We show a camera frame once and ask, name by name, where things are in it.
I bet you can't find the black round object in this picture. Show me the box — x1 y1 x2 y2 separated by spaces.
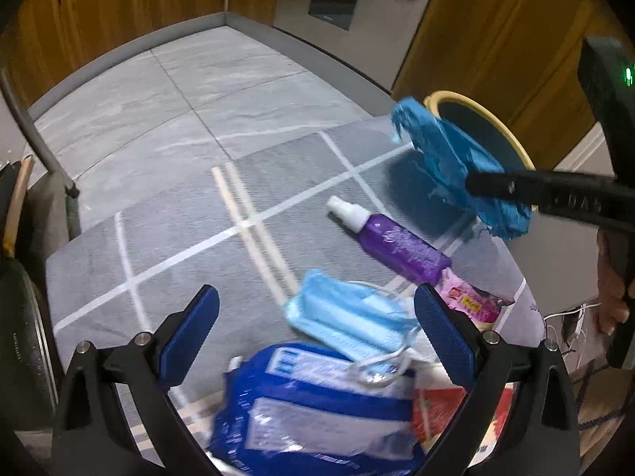
0 159 65 432

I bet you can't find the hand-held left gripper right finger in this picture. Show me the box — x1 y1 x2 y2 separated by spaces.
413 282 581 476

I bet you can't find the wooden cabinet with dark handles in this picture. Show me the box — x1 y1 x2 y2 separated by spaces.
10 0 279 110

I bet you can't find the blue face mask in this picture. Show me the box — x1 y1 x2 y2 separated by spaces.
285 269 422 390

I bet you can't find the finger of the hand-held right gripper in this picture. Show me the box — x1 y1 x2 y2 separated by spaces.
465 169 635 233

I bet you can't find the pink snack packet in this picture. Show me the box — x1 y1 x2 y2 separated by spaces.
437 268 517 330

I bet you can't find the stainless steel appliance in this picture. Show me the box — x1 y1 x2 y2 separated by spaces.
273 0 447 67

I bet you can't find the blue plastic bag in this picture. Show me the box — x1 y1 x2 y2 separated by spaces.
390 96 533 241

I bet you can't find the grey rug with white lines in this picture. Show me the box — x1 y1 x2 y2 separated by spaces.
44 114 546 476

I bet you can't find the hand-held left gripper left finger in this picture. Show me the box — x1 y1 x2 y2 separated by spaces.
51 285 220 476

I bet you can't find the grey metal chair frame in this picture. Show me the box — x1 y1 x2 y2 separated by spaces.
0 67 83 239

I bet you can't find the tall wooden cabinet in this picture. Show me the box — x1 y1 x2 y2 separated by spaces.
392 0 626 169

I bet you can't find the blue wet wipes packet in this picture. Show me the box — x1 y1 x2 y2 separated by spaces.
206 342 427 476

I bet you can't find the blue bin with yellow rim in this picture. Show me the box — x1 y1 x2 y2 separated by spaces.
423 90 537 209

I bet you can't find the person's right hand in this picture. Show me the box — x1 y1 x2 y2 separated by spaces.
597 230 633 338

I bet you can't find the white cable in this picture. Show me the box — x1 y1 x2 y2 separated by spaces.
543 302 601 358

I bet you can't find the red and white paper cup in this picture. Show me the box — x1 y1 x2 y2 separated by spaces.
411 362 517 449

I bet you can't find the purple spray bottle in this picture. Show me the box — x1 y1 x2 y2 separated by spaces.
326 196 452 286

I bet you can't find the wooden stick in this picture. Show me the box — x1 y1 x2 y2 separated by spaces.
2 156 35 259

